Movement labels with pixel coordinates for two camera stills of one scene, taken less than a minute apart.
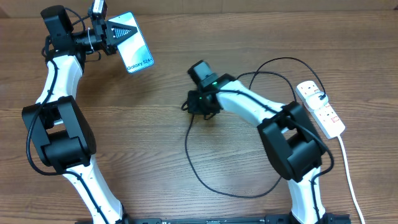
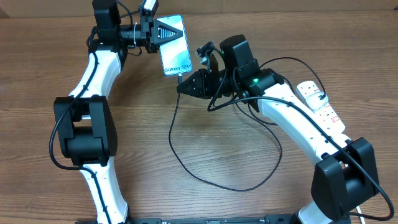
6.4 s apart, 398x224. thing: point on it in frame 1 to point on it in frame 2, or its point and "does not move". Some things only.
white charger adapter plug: x=313 y=101 does not move
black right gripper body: x=196 y=105 to x=219 y=84
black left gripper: x=105 y=31 to x=157 y=27
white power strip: x=328 y=122 does not move
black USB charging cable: x=274 y=185 to x=254 y=114
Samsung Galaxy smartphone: x=135 y=51 to x=175 y=55
